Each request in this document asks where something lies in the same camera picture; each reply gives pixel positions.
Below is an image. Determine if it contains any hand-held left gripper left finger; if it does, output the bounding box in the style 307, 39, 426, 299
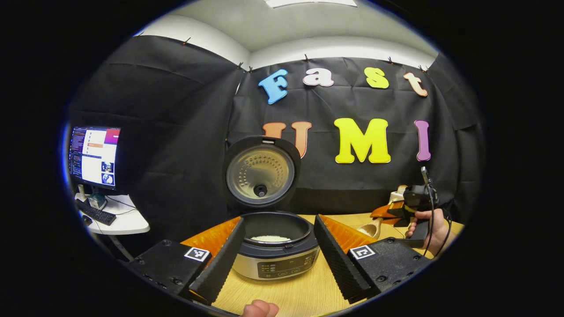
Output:
128, 216, 246, 306

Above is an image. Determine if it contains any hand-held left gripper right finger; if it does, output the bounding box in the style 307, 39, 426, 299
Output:
314, 214, 432, 304

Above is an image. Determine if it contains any wooden spoon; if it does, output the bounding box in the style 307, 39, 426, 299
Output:
357, 218, 385, 240

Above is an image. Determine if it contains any dark grey rice cooker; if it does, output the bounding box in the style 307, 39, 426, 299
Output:
223, 136, 321, 281

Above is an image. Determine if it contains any white side table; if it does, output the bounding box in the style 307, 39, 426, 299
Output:
75, 194, 150, 235

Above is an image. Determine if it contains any black keyboard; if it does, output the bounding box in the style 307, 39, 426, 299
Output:
75, 199, 117, 226

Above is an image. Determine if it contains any black backdrop cloth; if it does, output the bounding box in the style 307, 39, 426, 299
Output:
68, 35, 485, 247

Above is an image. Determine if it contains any computer monitor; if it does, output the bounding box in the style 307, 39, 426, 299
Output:
68, 126, 121, 191

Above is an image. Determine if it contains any ceiling light panel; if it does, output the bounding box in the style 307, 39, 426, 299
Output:
264, 0, 358, 8

